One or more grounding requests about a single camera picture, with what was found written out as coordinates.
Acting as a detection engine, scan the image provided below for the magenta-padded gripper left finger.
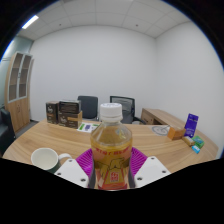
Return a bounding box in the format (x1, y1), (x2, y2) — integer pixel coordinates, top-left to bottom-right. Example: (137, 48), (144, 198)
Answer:
(54, 148), (96, 190)

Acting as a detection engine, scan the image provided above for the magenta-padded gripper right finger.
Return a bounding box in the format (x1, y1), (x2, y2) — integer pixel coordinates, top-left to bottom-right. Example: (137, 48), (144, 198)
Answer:
(130, 146), (173, 189)

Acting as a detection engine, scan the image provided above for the yellow-labelled drink bottle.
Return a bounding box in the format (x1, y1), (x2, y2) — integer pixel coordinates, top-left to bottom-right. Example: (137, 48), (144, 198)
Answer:
(89, 102), (134, 191)

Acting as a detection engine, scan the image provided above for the green and white mug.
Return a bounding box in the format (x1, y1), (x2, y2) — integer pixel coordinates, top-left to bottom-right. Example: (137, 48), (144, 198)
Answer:
(30, 147), (73, 174)

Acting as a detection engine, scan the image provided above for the small tan box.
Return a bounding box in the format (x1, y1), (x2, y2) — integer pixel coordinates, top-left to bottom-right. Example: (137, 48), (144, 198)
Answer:
(181, 135), (196, 148)

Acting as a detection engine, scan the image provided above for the white and green leaflet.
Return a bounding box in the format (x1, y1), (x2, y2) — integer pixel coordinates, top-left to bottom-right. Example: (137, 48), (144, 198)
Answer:
(76, 122), (100, 133)

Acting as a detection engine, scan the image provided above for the small blue box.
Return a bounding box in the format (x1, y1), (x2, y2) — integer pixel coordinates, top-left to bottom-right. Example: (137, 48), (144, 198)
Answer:
(191, 144), (202, 155)

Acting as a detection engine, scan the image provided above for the brown cardboard box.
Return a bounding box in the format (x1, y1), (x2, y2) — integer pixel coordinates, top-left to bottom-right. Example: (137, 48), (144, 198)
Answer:
(57, 110), (84, 129)

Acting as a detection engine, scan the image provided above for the wooden side desk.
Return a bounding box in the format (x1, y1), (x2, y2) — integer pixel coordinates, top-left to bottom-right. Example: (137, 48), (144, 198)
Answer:
(140, 107), (188, 129)

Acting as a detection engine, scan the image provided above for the green flat box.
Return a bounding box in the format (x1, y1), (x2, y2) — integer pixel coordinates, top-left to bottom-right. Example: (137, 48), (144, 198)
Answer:
(191, 134), (206, 149)

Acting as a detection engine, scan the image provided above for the purple standing box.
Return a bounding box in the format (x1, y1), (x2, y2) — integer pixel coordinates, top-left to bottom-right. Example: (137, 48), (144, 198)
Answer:
(183, 113), (200, 139)

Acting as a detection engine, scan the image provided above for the tall dark box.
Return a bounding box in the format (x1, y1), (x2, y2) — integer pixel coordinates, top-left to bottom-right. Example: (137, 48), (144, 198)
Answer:
(45, 100), (60, 125)

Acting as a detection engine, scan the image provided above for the black box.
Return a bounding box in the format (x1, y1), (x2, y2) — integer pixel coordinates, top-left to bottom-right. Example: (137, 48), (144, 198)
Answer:
(58, 99), (82, 114)

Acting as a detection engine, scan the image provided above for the dark padded office chair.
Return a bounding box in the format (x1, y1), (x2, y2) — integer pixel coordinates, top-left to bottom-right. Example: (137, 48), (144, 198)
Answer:
(77, 95), (100, 121)

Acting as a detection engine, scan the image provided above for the black mesh office chair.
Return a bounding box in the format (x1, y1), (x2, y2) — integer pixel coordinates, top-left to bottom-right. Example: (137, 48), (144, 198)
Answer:
(109, 95), (148, 125)

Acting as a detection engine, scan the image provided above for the black sofa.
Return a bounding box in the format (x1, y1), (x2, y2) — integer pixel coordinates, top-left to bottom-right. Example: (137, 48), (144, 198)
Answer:
(0, 108), (17, 158)

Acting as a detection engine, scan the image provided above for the wooden shelf unit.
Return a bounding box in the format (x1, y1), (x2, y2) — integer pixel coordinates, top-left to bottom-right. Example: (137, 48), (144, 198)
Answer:
(3, 50), (35, 133)

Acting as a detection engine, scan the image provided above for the narrow ceiling light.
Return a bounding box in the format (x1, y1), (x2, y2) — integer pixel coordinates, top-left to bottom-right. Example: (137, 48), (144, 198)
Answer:
(21, 14), (40, 30)

